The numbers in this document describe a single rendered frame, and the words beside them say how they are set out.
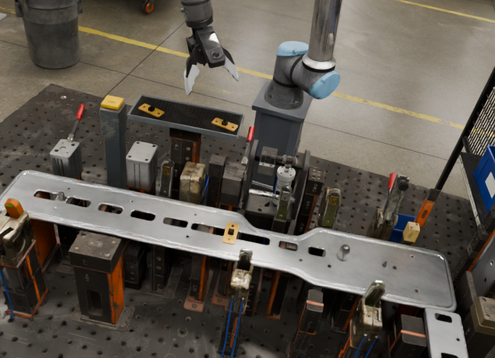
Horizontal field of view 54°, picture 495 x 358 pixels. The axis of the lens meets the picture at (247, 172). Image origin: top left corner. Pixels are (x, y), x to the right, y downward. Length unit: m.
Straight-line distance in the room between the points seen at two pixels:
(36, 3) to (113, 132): 2.42
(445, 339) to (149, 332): 0.86
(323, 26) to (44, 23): 2.85
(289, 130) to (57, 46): 2.69
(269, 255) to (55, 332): 0.69
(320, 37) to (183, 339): 1.05
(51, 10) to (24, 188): 2.58
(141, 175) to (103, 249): 0.30
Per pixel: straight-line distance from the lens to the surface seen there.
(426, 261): 1.60
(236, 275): 1.33
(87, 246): 1.42
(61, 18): 4.14
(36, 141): 2.35
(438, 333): 1.45
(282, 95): 1.86
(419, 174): 3.70
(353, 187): 2.23
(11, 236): 1.44
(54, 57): 4.28
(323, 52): 1.68
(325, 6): 1.61
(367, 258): 1.53
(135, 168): 1.57
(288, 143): 1.94
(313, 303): 1.38
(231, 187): 1.57
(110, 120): 1.73
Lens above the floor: 2.08
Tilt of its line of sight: 40 degrees down
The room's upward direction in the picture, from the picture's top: 9 degrees clockwise
